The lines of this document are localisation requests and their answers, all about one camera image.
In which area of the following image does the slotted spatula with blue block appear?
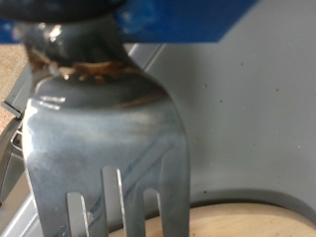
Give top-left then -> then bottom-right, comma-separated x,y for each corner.
0,0 -> 261,237

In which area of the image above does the silver toaster oven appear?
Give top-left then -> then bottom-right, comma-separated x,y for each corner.
0,0 -> 316,237

